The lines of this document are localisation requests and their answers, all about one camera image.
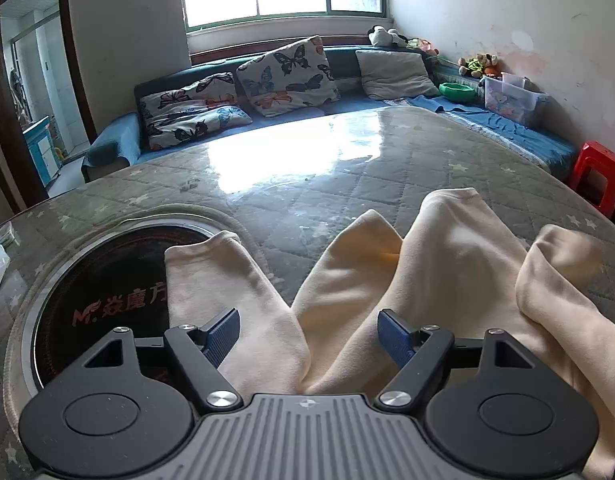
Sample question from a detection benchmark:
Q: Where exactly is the large butterfly print pillow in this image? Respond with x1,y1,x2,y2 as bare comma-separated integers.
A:
236,36,340,117

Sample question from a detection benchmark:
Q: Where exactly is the lower butterfly print pillow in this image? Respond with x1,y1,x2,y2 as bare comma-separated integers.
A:
139,73,252,151

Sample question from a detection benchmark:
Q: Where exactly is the blue corner sofa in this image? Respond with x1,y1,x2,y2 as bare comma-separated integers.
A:
82,44,577,182

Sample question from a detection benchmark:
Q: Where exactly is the plain beige pillow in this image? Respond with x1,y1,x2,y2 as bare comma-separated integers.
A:
355,50,440,101

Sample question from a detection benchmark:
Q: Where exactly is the cream beige garment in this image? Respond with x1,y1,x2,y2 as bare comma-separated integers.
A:
165,188,615,479

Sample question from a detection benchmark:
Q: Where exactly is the clear plastic storage box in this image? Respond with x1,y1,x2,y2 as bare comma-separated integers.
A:
484,76,549,128

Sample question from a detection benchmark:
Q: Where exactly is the blue cabinet in doorway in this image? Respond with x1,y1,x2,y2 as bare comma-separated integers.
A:
23,116,60,188

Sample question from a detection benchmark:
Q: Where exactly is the black white plush toy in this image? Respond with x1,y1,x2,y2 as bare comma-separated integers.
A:
368,25,408,49

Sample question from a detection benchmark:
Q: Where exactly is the red plastic stool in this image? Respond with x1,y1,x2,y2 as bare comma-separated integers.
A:
568,141,615,218

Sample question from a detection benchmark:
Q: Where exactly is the green plastic bowl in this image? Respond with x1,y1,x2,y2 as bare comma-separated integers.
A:
439,82,478,103

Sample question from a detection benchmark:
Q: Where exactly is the brown plush toys pile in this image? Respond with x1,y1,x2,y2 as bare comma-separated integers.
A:
457,53,501,79

